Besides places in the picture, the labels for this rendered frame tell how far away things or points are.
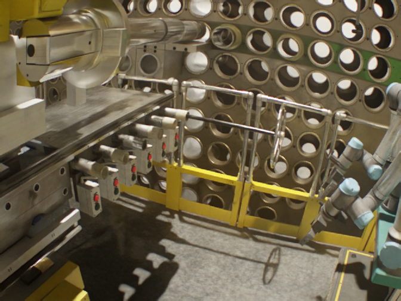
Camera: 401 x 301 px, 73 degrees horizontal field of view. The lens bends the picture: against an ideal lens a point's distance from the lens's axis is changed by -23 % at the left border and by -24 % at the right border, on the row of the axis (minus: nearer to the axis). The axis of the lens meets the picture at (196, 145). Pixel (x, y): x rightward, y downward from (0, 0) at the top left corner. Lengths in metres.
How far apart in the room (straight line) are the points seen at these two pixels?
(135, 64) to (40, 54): 2.10
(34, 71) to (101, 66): 0.28
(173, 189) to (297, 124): 1.21
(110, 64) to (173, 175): 1.55
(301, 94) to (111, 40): 2.13
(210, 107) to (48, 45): 2.41
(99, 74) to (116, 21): 0.21
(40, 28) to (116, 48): 0.29
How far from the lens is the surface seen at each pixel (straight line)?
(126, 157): 1.60
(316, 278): 2.29
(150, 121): 2.02
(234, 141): 3.23
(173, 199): 2.70
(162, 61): 2.89
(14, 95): 1.25
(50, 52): 1.01
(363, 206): 1.20
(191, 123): 3.46
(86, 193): 1.54
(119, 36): 1.11
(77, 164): 1.51
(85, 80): 1.27
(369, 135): 3.08
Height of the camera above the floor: 1.54
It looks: 23 degrees down
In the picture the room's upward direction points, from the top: 4 degrees clockwise
